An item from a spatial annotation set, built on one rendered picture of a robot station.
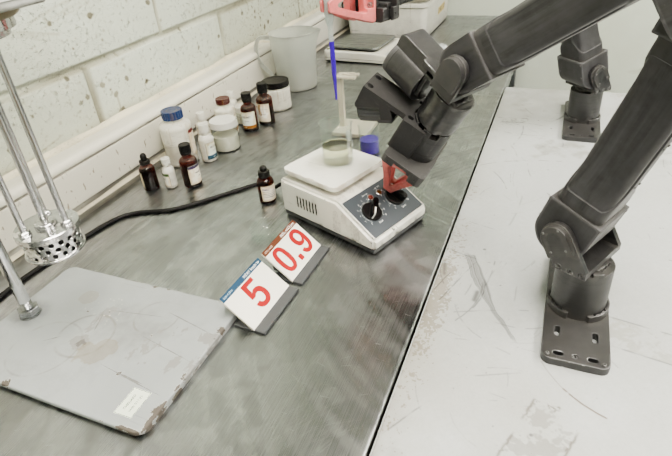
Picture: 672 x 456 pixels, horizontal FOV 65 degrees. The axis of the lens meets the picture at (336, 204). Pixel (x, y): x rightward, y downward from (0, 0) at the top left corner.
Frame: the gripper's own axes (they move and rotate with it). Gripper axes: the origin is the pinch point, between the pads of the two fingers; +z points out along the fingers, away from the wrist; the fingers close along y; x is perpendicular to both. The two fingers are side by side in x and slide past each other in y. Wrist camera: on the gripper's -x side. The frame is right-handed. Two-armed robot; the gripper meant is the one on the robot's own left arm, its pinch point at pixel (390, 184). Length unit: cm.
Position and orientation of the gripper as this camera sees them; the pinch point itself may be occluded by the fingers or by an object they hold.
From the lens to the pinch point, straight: 81.4
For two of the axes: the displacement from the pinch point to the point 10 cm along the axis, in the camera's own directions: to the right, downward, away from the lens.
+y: -4.8, 5.9, -6.5
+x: 8.1, 5.8, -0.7
